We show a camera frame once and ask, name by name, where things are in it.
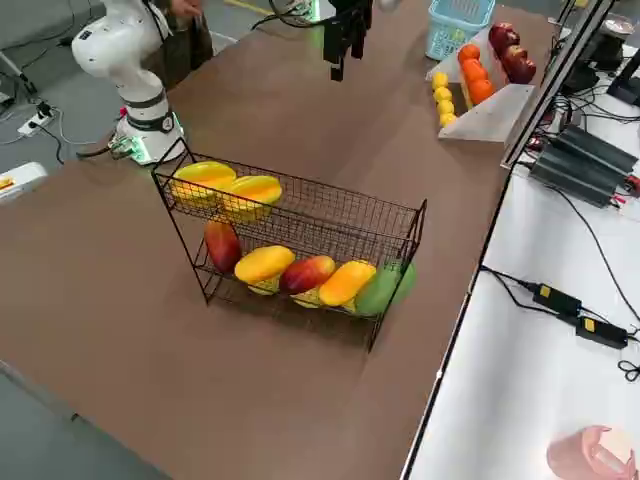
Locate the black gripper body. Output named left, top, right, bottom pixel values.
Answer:
left=327, top=0, right=375, bottom=27

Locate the red yellow mango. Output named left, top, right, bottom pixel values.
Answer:
left=278, top=254, right=337, bottom=296

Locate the long black desk cable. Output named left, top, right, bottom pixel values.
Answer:
left=542, top=182, right=640, bottom=324

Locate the black wire fruit rack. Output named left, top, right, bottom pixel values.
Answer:
left=151, top=137, right=429, bottom=354

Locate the person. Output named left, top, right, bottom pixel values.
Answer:
left=149, top=0, right=216, bottom=91

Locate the white emergency stop box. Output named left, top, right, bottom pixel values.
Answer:
left=0, top=162, right=50, bottom=205

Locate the white power strip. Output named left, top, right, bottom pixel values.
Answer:
left=17, top=107, right=55, bottom=136

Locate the green mango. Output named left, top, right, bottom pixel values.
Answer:
left=354, top=260, right=418, bottom=317

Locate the dark red mango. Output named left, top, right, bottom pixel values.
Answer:
left=203, top=220, right=243, bottom=275

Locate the yellow ridged fruit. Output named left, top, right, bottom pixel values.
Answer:
left=219, top=174, right=283, bottom=224
left=169, top=160, right=238, bottom=211

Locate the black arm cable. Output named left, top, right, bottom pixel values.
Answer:
left=143, top=0, right=174, bottom=44

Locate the clear acrylic fruit shelf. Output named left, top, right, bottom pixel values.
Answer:
left=425, top=24, right=539, bottom=147

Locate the light blue plastic basket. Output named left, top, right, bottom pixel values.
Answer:
left=427, top=0, right=497, bottom=62

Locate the black finned power supply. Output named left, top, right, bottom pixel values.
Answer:
left=528, top=149, right=626, bottom=209
left=549, top=124, right=640, bottom=176

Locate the aluminium frame post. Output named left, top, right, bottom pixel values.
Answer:
left=499, top=0, right=617, bottom=170

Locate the orange yellow mango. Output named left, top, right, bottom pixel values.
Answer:
left=318, top=259, right=377, bottom=307

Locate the black adapter cable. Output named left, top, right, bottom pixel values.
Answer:
left=480, top=266, right=536, bottom=311

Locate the pink plastic cup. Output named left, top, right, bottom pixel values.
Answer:
left=545, top=424, right=640, bottom=480

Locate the dark red apple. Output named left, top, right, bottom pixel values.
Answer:
left=501, top=43, right=530, bottom=69

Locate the black device with disc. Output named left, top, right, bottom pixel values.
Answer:
left=574, top=12, right=636, bottom=94

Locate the black power adapter yellow label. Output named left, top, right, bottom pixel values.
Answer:
left=532, top=283, right=584, bottom=317
left=574, top=314, right=629, bottom=350

